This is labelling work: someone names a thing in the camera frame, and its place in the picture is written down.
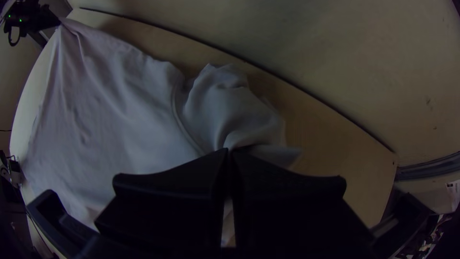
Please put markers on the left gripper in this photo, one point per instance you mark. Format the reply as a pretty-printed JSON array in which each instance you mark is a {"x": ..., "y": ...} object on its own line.
[{"x": 43, "y": 18}]

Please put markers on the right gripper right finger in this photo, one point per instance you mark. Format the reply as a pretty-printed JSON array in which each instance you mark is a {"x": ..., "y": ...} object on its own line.
[{"x": 294, "y": 216}]

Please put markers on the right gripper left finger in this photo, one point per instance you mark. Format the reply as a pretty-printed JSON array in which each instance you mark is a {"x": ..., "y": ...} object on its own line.
[{"x": 169, "y": 205}]

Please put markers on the grey t-shirt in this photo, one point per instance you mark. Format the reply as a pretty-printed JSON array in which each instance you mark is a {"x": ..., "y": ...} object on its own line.
[{"x": 108, "y": 118}]

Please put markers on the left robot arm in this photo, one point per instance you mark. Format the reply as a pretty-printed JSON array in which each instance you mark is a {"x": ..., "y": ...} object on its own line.
[{"x": 14, "y": 14}]

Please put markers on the dark metal frame rail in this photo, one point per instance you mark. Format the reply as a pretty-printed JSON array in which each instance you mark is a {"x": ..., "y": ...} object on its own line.
[{"x": 431, "y": 167}]

